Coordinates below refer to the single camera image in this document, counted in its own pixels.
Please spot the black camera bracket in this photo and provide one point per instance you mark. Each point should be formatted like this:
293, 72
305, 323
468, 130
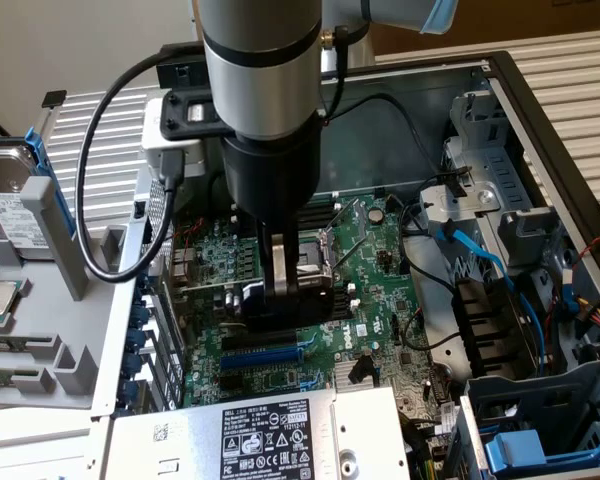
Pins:
172, 127

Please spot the black mounting block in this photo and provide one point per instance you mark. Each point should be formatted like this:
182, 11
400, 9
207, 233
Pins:
180, 70

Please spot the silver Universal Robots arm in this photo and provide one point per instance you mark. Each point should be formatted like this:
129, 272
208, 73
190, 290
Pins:
260, 75

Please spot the brown cardboard box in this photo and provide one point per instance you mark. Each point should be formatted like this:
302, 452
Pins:
530, 20

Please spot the silver metal disk bay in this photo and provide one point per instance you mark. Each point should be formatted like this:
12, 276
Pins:
500, 165

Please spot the dark grey disk bay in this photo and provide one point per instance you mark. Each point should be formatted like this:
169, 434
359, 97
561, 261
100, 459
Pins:
530, 400

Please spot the blue plastic latch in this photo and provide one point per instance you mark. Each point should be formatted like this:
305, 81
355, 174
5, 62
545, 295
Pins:
515, 450

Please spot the metal socket cover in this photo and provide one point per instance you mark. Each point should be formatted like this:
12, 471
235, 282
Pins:
359, 215

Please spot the green NVIDIA graphics card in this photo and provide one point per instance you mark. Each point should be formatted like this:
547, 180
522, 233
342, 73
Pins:
310, 305

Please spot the black chassis switch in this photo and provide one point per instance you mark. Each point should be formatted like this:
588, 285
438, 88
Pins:
140, 209

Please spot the green RAM stick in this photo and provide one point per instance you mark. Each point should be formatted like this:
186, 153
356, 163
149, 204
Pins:
15, 345
5, 378

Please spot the green Dell motherboard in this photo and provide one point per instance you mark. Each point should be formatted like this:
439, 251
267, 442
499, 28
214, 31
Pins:
380, 300

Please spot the grey plastic bracket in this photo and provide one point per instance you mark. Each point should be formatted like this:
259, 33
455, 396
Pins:
530, 225

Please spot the hard disk with blue rails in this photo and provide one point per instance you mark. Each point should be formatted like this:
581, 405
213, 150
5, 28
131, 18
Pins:
10, 220

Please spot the silver chipset heatsink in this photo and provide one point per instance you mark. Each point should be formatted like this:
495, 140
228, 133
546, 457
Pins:
342, 375

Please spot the thin metal locking lever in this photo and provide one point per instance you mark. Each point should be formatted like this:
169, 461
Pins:
352, 251

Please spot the black plastic fan duct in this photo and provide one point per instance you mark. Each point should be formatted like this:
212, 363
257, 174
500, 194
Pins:
485, 320

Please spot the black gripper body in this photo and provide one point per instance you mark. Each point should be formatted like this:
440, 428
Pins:
270, 175

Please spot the silver labelled power supply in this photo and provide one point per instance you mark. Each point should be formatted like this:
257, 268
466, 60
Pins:
190, 440

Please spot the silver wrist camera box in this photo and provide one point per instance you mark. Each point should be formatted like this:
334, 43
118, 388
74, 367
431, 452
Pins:
150, 145

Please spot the silver coin battery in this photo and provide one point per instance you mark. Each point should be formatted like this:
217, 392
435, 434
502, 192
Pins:
376, 215

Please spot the grey plastic parts rack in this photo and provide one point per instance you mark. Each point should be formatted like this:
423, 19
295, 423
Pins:
55, 240

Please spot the black RAM slot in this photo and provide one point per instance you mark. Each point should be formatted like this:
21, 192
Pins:
330, 204
344, 307
344, 315
325, 224
344, 300
327, 217
330, 210
342, 291

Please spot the CPU socket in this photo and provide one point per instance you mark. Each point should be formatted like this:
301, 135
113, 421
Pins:
320, 255

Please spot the small black bracket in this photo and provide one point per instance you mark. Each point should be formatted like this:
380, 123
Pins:
54, 99

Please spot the open grey PC case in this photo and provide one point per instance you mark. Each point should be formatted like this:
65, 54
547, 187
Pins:
380, 150

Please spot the short black expansion slot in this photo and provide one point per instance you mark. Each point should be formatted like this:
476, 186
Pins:
237, 384

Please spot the long black expansion slot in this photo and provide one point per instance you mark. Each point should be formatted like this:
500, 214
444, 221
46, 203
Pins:
260, 341

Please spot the blue expansion slot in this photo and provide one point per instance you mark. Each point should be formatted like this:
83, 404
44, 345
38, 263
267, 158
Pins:
260, 359

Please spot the blue card retention clip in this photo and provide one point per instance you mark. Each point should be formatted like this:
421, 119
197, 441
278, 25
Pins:
128, 392
135, 339
145, 287
139, 316
131, 365

